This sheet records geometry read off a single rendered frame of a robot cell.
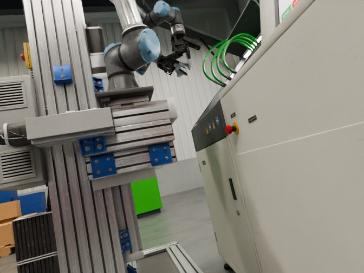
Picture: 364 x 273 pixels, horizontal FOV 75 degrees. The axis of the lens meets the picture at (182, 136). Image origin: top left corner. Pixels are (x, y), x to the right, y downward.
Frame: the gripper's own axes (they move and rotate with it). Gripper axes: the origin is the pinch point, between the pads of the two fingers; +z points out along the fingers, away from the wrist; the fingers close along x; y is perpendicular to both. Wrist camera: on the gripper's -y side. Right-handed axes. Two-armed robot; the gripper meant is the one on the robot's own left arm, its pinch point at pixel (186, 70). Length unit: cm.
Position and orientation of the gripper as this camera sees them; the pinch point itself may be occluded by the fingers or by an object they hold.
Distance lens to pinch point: 163.7
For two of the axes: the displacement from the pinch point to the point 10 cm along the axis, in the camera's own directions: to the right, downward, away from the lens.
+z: 8.1, 5.1, -2.8
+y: -5.7, 7.9, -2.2
